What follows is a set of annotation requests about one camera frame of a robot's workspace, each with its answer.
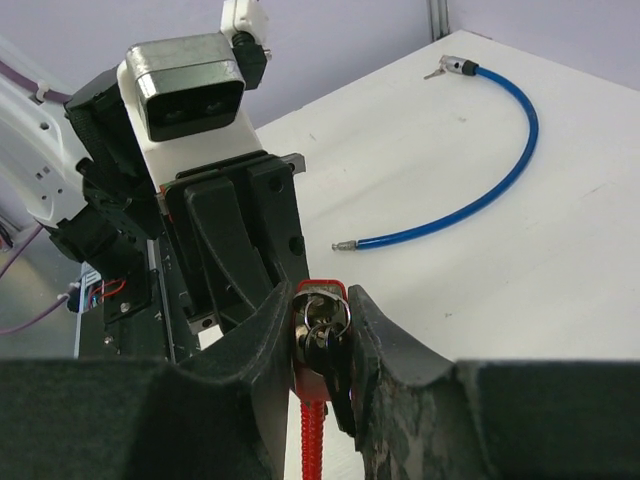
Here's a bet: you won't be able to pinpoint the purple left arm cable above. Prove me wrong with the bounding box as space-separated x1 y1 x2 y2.
0 57 76 336

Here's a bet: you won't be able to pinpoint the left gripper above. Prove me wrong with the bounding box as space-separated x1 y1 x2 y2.
158 150 308 333

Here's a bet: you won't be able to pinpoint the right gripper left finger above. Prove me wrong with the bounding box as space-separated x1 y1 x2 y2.
1 282 292 479

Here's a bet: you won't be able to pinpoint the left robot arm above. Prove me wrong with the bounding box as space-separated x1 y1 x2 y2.
1 29 309 331

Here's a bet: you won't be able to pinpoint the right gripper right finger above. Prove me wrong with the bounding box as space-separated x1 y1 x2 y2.
348 285 639 479

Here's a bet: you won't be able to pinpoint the keys of red padlock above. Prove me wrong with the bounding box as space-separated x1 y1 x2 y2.
293 287 356 437

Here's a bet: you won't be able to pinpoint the keys of blue cable lock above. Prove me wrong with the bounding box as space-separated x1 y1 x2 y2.
423 57 446 80

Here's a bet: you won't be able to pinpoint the left aluminium frame post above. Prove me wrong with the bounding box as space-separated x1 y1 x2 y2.
427 0 451 42

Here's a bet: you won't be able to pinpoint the blue cable lock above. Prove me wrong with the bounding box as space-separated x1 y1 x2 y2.
320 55 540 252

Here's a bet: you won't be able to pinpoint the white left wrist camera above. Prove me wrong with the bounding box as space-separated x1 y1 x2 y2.
117 1 269 189

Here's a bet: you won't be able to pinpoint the red cable padlock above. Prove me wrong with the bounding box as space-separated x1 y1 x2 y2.
292 279 347 480

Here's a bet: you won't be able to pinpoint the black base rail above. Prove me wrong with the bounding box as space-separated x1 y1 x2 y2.
74 237 200 363

